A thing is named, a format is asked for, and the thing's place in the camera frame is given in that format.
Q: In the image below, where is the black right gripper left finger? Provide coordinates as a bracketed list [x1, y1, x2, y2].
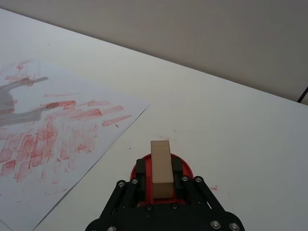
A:
[85, 158, 147, 231]

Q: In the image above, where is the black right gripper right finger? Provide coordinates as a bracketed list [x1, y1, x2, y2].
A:
[171, 155, 246, 231]

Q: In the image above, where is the tan wooden stamp block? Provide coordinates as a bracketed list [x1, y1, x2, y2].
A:
[150, 140, 175, 199]

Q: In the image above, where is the round red ink pad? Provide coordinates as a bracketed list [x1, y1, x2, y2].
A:
[129, 154, 193, 206]

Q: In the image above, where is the white paper with red marks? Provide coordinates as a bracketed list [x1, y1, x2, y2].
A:
[0, 60, 152, 231]

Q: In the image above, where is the thin black cable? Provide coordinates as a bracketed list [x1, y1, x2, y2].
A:
[296, 85, 308, 103]

